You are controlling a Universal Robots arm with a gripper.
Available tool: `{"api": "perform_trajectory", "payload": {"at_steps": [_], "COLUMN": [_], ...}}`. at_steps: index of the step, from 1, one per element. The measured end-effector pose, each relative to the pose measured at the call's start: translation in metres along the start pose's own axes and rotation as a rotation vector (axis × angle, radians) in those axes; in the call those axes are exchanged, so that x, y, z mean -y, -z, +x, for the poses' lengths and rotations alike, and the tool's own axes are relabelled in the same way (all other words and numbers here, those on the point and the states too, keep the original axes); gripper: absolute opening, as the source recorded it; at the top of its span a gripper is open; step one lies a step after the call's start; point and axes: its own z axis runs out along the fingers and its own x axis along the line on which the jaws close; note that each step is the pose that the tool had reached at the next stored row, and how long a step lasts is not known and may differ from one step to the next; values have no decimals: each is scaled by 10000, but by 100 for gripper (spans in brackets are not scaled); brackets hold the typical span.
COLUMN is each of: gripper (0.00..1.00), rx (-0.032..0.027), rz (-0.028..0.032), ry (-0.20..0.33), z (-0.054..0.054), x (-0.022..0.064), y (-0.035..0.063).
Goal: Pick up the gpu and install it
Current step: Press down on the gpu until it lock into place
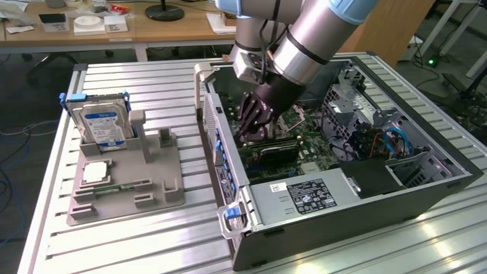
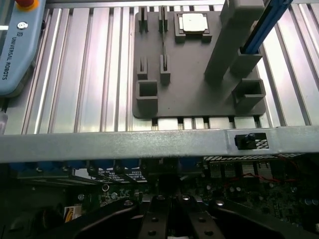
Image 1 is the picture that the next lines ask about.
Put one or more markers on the white paper slip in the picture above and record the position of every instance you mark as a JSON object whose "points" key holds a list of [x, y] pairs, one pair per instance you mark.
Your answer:
{"points": [[19, 29]]}

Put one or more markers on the stack of white papers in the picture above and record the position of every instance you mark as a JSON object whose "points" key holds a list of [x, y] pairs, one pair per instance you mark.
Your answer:
{"points": [[220, 24]]}

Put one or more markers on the hard disk in blue caddy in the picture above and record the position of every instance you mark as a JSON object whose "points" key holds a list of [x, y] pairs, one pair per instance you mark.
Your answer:
{"points": [[100, 128]]}

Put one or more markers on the silver disk bay cage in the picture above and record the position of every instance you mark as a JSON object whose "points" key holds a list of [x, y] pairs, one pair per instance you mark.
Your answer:
{"points": [[342, 111]]}

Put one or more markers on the grey cup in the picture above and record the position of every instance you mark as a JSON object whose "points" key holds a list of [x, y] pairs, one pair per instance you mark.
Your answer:
{"points": [[56, 3]]}

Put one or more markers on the silver chipset heatsink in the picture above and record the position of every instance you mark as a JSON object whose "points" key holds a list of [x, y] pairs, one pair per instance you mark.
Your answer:
{"points": [[311, 167]]}

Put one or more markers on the white box with round dish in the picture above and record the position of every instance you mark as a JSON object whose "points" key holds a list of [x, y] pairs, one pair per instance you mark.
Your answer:
{"points": [[89, 27]]}

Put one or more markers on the black stand base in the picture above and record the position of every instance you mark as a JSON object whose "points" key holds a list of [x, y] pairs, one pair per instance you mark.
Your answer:
{"points": [[467, 91]]}

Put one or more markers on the wooden desk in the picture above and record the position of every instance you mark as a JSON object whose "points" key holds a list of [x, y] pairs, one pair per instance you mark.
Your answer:
{"points": [[171, 28]]}

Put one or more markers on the black plastic shroud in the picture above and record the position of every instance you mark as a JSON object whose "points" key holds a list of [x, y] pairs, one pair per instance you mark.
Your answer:
{"points": [[368, 177]]}

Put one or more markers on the silver CPU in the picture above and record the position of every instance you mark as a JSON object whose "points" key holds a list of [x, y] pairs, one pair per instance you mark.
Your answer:
{"points": [[93, 172]]}

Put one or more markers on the blue case latch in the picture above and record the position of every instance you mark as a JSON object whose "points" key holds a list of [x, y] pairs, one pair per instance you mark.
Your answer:
{"points": [[232, 214]]}

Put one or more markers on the black graphics card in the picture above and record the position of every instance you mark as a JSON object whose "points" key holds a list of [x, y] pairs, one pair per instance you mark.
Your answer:
{"points": [[279, 154]]}

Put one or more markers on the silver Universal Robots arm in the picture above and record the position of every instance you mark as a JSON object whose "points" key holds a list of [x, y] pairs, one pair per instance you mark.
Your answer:
{"points": [[311, 42]]}

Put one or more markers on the black labelled RAM stick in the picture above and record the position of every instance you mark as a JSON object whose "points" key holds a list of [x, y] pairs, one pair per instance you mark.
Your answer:
{"points": [[286, 141]]}

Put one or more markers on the small white box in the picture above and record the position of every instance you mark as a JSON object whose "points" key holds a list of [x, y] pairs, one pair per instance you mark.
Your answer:
{"points": [[116, 25]]}

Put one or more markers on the green motherboard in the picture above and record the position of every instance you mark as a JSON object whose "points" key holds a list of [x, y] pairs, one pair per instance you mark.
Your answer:
{"points": [[311, 148]]}

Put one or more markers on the black office chair base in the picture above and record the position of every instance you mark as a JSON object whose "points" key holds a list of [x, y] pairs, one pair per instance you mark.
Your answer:
{"points": [[47, 58]]}

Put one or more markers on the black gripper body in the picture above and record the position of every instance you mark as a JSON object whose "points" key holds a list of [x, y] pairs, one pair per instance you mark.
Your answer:
{"points": [[282, 94]]}

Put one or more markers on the green lit power switch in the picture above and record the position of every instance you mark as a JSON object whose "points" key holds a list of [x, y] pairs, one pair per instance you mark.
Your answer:
{"points": [[431, 61]]}

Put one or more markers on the white desk frame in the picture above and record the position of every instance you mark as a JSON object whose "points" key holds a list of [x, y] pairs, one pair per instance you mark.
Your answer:
{"points": [[456, 31]]}

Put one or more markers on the white box with black top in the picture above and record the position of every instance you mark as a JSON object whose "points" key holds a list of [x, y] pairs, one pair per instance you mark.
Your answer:
{"points": [[56, 27]]}

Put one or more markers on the grey parts rack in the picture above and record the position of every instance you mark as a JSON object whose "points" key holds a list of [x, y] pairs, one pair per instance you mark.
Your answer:
{"points": [[129, 171]]}

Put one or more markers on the black round lamp base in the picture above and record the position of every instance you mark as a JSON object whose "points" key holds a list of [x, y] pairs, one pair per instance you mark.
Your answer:
{"points": [[164, 12]]}

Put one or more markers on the red packet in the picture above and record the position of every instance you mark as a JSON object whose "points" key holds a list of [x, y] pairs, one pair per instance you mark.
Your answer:
{"points": [[119, 8]]}

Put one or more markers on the grey power supply unit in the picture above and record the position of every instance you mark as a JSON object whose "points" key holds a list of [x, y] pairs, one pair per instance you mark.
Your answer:
{"points": [[266, 205]]}

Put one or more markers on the black open PC case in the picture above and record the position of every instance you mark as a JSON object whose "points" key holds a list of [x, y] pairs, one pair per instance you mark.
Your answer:
{"points": [[342, 237]]}

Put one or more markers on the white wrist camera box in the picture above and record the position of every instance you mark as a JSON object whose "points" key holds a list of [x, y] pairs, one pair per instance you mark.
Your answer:
{"points": [[247, 67]]}

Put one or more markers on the green RAM stick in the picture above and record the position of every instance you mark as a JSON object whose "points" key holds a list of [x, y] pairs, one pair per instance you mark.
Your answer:
{"points": [[113, 188]]}

